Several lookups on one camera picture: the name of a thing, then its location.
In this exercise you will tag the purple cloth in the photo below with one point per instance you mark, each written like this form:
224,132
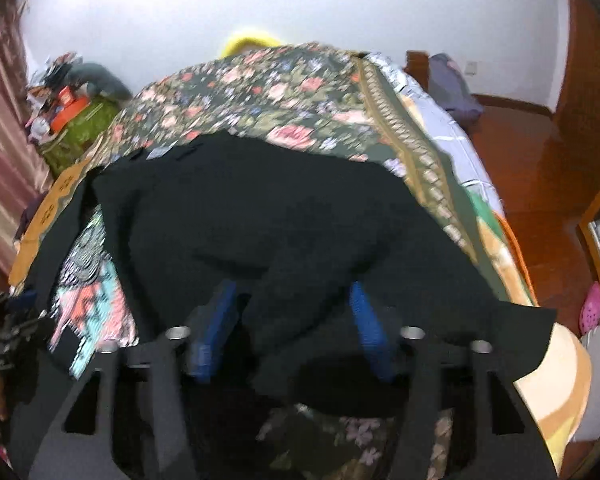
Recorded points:
452,87

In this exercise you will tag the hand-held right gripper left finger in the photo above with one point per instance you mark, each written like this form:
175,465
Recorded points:
219,325

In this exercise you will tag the white checked bed sheet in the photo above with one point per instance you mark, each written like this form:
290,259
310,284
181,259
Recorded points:
445,125

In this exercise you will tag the orange box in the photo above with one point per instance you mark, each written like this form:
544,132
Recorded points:
69,112

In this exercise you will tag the dark floral blanket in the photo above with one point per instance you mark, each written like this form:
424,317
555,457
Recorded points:
280,100

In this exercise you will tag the pink perforated shoe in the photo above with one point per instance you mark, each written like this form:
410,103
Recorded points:
592,307

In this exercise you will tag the white plastic object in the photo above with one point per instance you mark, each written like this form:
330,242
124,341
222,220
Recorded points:
597,385

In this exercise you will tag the colourful printed cloth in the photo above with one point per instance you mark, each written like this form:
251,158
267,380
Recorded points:
95,290

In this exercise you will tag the yellow cushion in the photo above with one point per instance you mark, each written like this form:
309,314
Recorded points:
247,40

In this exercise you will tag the pile of assorted clutter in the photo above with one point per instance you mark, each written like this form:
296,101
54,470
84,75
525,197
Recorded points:
47,95

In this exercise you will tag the orange patterned bed mat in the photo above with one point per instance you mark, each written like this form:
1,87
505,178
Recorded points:
50,205

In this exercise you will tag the small red box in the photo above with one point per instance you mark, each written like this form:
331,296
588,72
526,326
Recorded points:
66,95

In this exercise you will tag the wall socket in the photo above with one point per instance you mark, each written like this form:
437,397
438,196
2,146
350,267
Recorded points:
472,66

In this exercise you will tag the peach printed quilt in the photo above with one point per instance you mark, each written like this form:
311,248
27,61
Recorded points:
545,360

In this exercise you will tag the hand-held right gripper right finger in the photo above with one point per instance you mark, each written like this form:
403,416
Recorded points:
372,332

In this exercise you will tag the green patterned storage bag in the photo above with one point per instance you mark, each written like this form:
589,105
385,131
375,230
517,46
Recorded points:
82,132

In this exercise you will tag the black garment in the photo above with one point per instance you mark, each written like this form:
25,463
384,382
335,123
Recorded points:
280,210

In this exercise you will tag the pink striped curtain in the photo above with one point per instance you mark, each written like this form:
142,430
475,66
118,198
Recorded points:
2,135

